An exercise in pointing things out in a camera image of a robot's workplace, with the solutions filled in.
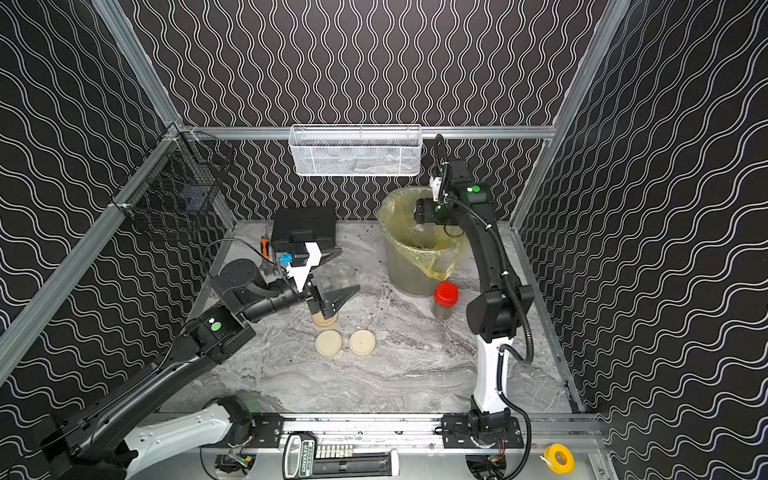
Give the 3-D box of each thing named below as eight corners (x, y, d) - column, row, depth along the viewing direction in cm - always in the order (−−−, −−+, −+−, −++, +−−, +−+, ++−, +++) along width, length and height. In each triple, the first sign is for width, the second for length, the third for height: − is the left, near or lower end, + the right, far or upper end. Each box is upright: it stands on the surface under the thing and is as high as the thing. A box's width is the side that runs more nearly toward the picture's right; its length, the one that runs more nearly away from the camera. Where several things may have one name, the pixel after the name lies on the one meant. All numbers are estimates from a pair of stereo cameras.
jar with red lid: (432, 319, 96) (437, 300, 86) (430, 301, 100) (434, 281, 91) (452, 319, 96) (459, 300, 86) (449, 301, 100) (456, 281, 91)
